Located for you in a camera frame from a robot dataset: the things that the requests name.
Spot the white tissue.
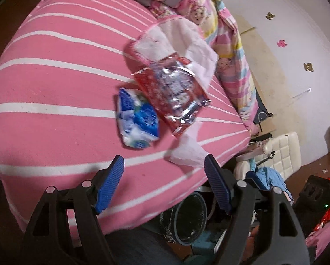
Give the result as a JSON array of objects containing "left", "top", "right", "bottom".
[{"left": 166, "top": 121, "right": 208, "bottom": 168}]

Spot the blue white plastic wrapper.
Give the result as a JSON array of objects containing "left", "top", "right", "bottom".
[{"left": 116, "top": 88, "right": 160, "bottom": 150}]

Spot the red snack wrapper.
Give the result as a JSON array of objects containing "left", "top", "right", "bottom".
[{"left": 133, "top": 53, "right": 211, "bottom": 138}]

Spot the white pink-edged cloth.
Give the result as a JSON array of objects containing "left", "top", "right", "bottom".
[{"left": 126, "top": 16, "right": 218, "bottom": 90}]

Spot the black round trash bin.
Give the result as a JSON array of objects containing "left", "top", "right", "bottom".
[{"left": 159, "top": 192, "right": 207, "bottom": 246}]

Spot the blue cloth on chair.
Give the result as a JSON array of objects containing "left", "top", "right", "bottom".
[{"left": 246, "top": 159, "right": 294, "bottom": 204}]

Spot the cream leather office chair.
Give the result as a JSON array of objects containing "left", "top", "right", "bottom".
[{"left": 233, "top": 132, "right": 301, "bottom": 180}]

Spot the dark blue pillow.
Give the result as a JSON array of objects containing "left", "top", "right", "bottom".
[{"left": 253, "top": 92, "right": 274, "bottom": 125}]

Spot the pink striped bed mattress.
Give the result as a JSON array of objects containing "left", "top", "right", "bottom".
[{"left": 0, "top": 0, "right": 251, "bottom": 233}]

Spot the colourful cartoon quilt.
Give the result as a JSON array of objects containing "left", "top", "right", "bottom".
[{"left": 136, "top": 0, "right": 259, "bottom": 136}]

